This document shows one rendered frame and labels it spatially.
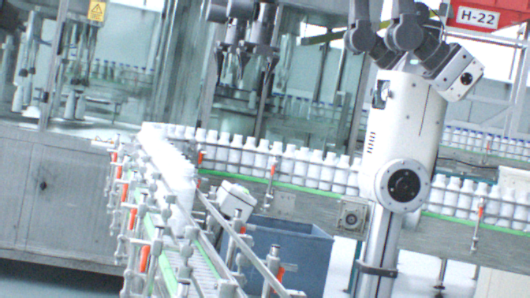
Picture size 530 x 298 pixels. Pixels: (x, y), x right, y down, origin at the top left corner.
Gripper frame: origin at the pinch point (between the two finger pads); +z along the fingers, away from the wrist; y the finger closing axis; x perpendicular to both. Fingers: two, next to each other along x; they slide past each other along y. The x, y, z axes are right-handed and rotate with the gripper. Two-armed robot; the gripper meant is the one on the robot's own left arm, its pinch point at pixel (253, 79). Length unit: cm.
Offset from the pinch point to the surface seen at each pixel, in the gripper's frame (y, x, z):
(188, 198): -14.2, -28.7, 30.1
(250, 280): 20, 55, 62
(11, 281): -64, 354, 141
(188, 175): -14.9, -27.7, 24.9
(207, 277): -13, -72, 39
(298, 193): 56, 174, 44
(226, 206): -2.3, -10.6, 32.5
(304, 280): 37, 56, 60
